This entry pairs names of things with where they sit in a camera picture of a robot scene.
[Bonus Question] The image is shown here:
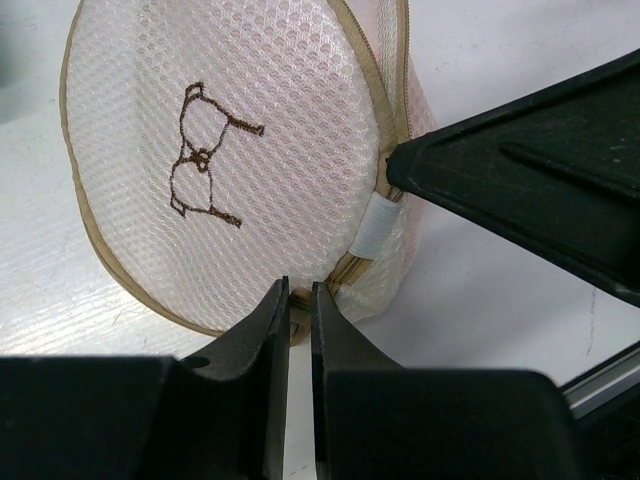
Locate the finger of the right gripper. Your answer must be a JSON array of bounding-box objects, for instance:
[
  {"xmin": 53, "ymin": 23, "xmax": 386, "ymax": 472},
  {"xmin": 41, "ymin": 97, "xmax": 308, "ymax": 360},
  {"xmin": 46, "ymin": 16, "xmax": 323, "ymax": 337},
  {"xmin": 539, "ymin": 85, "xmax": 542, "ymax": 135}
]
[{"xmin": 387, "ymin": 52, "xmax": 639, "ymax": 305}]

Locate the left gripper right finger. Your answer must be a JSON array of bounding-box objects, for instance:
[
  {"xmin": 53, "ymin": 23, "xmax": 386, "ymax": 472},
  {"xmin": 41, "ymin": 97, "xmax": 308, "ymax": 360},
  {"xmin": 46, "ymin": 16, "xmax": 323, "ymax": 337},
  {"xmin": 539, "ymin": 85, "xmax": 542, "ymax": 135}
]
[{"xmin": 311, "ymin": 283, "xmax": 580, "ymax": 479}]

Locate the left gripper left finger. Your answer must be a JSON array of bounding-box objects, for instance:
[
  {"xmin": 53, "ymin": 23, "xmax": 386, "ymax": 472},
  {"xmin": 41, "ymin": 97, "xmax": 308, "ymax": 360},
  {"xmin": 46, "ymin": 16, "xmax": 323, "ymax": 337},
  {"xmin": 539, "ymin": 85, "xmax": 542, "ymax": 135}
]
[{"xmin": 1, "ymin": 279, "xmax": 290, "ymax": 479}]

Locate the aluminium frame rail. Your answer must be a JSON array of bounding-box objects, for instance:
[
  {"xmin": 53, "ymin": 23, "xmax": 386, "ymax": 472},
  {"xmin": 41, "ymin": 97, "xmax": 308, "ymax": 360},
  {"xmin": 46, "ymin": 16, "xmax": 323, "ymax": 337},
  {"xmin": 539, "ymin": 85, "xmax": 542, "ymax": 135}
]
[{"xmin": 560, "ymin": 343, "xmax": 639, "ymax": 428}]

